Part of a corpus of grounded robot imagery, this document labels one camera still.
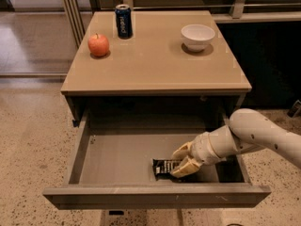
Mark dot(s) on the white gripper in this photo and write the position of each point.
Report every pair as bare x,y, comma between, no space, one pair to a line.
201,151

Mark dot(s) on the black rxbar chocolate bar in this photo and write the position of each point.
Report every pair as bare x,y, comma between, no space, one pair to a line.
163,167

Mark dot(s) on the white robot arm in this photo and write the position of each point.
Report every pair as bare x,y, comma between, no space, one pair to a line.
246,131

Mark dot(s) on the open grey top drawer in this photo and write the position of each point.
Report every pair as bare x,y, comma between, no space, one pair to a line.
111,167

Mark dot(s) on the tan cabinet with top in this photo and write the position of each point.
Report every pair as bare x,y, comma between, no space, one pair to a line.
153,61

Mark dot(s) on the white ceramic bowl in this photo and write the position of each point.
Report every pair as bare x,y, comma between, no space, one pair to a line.
197,37

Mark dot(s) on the red apple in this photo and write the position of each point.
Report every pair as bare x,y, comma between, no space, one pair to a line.
98,45

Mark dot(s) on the blue soda can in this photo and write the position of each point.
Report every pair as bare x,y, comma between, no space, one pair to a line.
124,21

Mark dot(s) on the metal railing frame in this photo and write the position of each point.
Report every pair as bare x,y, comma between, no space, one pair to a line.
188,0

